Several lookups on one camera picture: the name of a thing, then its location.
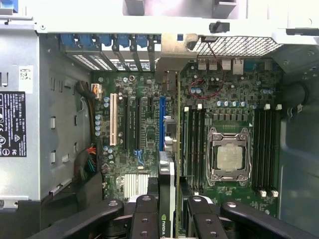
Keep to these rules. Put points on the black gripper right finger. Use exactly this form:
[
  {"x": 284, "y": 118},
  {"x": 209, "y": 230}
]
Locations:
[{"x": 207, "y": 221}]

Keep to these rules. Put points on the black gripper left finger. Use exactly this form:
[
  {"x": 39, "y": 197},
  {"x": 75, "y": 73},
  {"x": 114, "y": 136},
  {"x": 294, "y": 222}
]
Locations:
[{"x": 145, "y": 219}]

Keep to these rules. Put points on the silver chipset heatsink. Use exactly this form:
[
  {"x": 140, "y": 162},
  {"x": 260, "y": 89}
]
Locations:
[{"x": 135, "y": 185}]

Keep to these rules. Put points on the installed CPU silver lid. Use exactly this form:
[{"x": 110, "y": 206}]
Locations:
[{"x": 229, "y": 159}]

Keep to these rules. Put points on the black fan shroud box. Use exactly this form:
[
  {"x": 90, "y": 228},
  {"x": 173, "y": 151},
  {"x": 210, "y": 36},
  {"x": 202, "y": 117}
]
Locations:
[{"x": 82, "y": 196}]

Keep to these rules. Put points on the installed green RAM stick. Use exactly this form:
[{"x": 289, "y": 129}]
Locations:
[{"x": 185, "y": 139}]

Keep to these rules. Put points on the green motherboard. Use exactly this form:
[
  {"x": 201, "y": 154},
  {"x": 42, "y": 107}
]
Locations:
[{"x": 149, "y": 129}]

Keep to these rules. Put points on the long black expansion slot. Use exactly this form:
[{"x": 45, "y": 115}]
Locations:
[
  {"x": 137, "y": 122},
  {"x": 127, "y": 122}
]

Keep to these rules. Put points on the blue expansion slot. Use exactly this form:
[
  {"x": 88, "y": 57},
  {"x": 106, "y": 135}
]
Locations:
[{"x": 162, "y": 119}]

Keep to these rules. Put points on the white expansion slot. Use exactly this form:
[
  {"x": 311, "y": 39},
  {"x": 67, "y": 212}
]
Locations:
[{"x": 113, "y": 119}]

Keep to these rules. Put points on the short black expansion slot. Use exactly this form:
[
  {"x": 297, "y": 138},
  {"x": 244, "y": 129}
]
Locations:
[{"x": 151, "y": 104}]

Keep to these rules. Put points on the black open PC case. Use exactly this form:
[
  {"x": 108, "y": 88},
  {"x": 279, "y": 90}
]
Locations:
[{"x": 299, "y": 149}]

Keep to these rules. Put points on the grey power supply black label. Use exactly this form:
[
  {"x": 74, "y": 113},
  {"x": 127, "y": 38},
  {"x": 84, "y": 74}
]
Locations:
[{"x": 15, "y": 62}]

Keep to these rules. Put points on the blue case latch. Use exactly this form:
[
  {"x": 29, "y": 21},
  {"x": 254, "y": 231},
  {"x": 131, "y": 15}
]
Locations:
[{"x": 7, "y": 6}]

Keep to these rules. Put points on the CPU socket metal frame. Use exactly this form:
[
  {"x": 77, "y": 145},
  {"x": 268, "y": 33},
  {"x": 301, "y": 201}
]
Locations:
[{"x": 211, "y": 134}]

